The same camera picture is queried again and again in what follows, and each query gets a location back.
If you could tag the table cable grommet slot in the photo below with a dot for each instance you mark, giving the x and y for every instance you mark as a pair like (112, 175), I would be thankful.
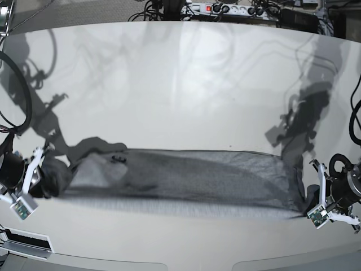
(27, 244)

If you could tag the grey t-shirt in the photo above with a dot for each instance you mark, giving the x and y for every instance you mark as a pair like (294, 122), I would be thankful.
(180, 183)

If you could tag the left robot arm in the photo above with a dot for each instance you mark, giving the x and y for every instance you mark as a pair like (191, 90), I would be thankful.
(348, 149)

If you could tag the white power strip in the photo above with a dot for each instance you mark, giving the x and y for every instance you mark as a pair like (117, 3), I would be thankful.
(263, 10)

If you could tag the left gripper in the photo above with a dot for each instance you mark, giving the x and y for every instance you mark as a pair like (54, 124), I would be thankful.
(339, 191)

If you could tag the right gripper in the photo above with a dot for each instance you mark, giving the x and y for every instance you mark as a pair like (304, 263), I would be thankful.
(29, 176)

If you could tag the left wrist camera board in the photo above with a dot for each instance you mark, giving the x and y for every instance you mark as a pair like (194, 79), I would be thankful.
(318, 216)

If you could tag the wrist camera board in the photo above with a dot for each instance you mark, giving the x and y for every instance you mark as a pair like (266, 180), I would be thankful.
(318, 216)
(24, 206)

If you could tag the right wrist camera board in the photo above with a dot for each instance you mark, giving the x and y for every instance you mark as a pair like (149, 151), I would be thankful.
(24, 206)

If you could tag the black power adapter brick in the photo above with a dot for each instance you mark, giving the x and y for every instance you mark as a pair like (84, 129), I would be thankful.
(299, 20)

